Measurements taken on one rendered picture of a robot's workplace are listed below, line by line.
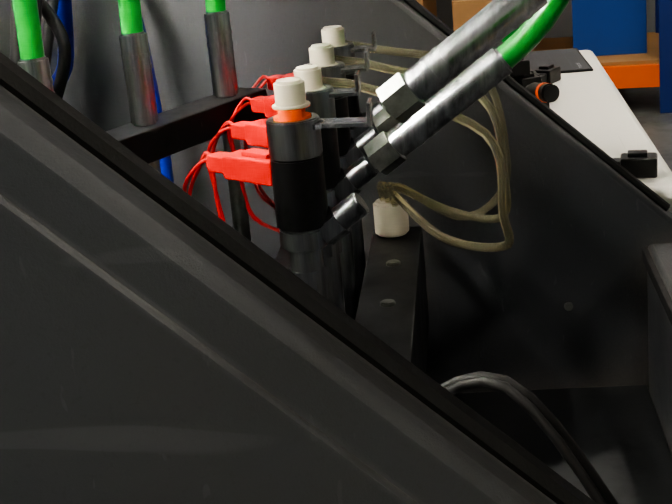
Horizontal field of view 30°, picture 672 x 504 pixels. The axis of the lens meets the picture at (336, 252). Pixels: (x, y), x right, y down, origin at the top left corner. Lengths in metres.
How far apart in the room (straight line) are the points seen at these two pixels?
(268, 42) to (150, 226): 0.66
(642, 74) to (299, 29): 4.92
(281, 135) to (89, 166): 0.34
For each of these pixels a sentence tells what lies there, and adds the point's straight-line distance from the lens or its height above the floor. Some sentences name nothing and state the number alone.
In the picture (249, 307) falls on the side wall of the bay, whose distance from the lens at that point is 0.31.
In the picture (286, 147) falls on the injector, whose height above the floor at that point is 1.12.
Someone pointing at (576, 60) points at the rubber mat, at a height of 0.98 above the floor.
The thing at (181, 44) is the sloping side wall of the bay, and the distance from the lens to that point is 0.97.
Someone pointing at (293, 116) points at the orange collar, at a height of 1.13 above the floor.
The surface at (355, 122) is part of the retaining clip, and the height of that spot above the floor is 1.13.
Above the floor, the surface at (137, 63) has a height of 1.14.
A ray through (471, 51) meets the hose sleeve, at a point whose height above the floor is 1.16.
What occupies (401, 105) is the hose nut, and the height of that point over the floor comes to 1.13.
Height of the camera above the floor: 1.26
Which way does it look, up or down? 18 degrees down
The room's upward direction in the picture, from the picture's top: 5 degrees counter-clockwise
